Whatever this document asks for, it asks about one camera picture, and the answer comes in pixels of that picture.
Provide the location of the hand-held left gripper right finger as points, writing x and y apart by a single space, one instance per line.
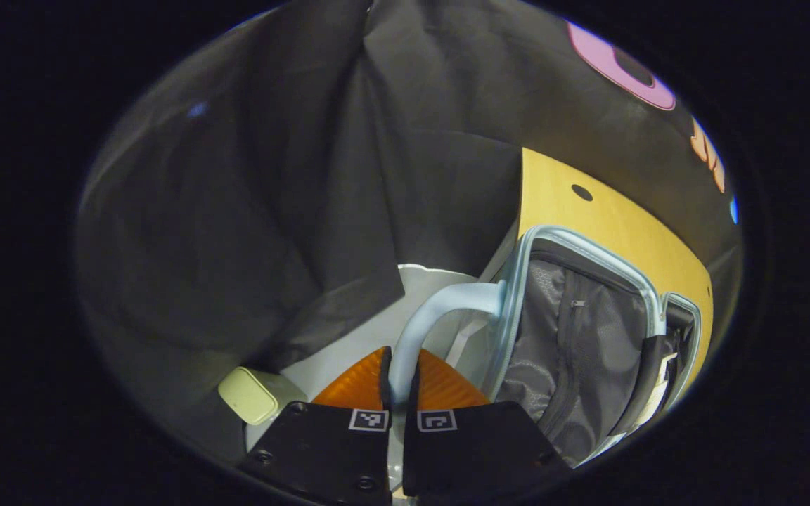
412 393

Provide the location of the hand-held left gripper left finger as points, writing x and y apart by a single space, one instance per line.
385 386

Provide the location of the light blue suitcase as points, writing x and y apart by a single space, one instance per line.
574 337

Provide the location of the white rounded plastic object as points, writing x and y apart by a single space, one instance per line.
349 351

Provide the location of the pale yellow rounded box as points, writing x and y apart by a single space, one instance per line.
249 396

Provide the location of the black backdrop cloth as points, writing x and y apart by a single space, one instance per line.
271 211

